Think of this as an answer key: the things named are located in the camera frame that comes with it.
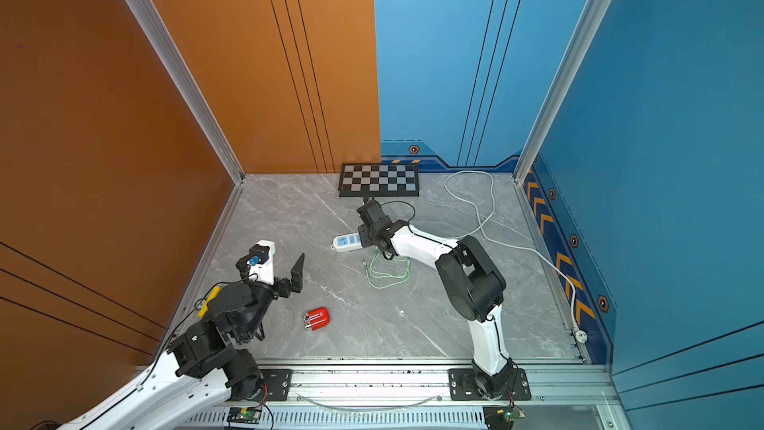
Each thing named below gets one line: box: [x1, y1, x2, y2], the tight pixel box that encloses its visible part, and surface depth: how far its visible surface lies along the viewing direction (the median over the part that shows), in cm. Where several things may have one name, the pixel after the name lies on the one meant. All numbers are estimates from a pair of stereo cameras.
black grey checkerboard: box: [338, 163, 420, 198], surface depth 117 cm
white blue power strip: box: [331, 231, 364, 253], surface depth 99 cm
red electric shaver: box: [302, 306, 331, 332], surface depth 84 cm
